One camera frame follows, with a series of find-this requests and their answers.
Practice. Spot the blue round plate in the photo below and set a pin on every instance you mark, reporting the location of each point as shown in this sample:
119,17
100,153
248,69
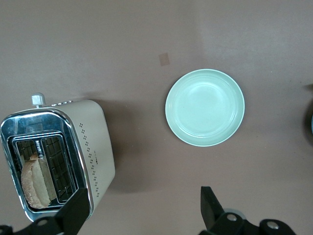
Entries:
310,122

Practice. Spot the light green round plate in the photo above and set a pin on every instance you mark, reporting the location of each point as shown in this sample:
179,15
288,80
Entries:
205,107

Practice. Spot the brown crust bread slice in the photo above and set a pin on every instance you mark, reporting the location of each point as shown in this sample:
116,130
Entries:
34,183

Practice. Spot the beige chrome toaster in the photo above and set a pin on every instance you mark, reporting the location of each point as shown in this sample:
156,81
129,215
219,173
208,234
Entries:
95,137

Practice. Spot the small brown tape patch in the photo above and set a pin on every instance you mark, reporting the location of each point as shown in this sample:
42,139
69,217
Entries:
164,59

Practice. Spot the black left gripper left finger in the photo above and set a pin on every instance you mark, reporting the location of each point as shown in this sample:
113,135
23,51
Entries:
75,210

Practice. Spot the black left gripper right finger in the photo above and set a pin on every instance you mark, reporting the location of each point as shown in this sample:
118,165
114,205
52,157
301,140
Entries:
210,208

